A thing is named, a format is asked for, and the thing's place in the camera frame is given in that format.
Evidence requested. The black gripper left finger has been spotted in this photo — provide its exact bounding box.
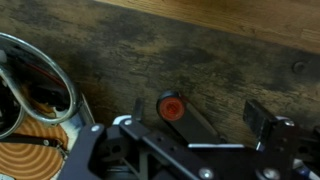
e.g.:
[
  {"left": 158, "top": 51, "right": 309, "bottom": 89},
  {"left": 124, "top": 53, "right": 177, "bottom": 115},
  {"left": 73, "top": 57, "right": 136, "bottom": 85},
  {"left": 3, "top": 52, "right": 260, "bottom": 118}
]
[{"left": 58, "top": 97, "right": 215, "bottom": 180}]

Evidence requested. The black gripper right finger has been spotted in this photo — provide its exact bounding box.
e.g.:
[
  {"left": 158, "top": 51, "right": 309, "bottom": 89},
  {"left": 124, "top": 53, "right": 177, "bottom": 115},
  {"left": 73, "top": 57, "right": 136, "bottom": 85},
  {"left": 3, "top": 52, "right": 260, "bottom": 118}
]
[{"left": 242, "top": 98, "right": 320, "bottom": 180}]

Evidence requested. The black object with red spot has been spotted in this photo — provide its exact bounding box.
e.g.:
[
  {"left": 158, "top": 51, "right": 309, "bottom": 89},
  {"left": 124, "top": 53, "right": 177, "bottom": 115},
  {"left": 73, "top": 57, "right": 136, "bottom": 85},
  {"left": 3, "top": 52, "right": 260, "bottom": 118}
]
[{"left": 156, "top": 90, "right": 231, "bottom": 145}]

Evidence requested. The blue ceramic bowl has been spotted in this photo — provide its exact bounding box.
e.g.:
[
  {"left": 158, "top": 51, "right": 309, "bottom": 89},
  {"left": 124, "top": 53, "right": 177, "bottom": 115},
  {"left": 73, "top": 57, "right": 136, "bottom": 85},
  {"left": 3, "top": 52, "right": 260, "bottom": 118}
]
[{"left": 0, "top": 31, "right": 96, "bottom": 180}]

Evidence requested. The dark wooden console table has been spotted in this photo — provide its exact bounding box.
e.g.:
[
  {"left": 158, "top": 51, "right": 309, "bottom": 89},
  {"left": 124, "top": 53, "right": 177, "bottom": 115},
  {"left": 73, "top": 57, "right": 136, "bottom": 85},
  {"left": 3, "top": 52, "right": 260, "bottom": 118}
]
[{"left": 0, "top": 0, "right": 320, "bottom": 180}]

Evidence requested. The brown leather strap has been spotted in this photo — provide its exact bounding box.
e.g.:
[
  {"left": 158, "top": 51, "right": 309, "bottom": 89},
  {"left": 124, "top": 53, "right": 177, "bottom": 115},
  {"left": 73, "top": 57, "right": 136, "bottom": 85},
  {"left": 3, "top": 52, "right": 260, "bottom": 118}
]
[{"left": 0, "top": 132, "right": 69, "bottom": 158}]

